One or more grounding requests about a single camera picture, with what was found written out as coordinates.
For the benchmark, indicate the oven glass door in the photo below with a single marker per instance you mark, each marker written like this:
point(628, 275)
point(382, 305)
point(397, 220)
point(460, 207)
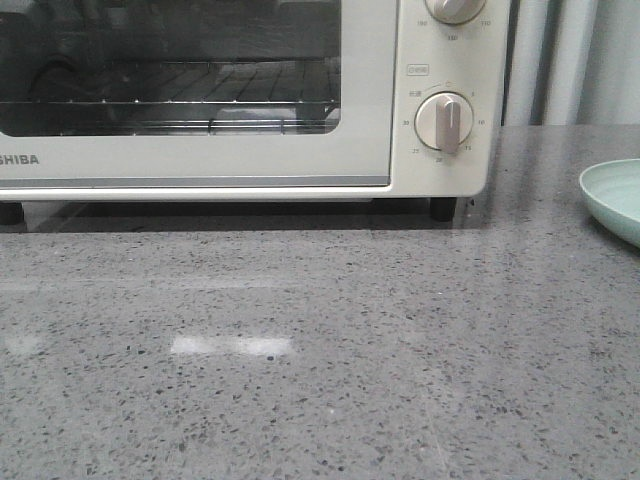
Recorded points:
point(91, 35)

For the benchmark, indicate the white curtain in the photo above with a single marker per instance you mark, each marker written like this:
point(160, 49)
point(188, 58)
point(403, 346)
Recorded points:
point(572, 62)

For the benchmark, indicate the light green plate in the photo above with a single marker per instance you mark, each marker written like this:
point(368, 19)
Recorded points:
point(611, 193)

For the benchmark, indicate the black oven left foot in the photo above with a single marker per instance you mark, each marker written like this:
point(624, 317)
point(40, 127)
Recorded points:
point(11, 213)

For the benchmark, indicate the black oven front foot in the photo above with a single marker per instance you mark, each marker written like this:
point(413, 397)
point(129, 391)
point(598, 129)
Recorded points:
point(442, 209)

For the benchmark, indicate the cream white toaster oven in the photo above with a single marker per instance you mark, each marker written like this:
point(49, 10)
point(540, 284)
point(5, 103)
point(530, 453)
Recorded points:
point(430, 57)

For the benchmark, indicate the black oven foot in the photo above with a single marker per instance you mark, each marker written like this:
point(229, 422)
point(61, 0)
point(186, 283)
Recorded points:
point(442, 209)
point(11, 213)

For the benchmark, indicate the lower timer knob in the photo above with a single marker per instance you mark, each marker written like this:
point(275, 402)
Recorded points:
point(444, 121)

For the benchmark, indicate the upper temperature knob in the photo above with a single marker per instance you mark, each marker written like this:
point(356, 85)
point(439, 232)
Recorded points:
point(454, 12)

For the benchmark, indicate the oven wire rack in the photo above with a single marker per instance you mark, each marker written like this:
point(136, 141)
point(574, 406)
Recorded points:
point(178, 98)

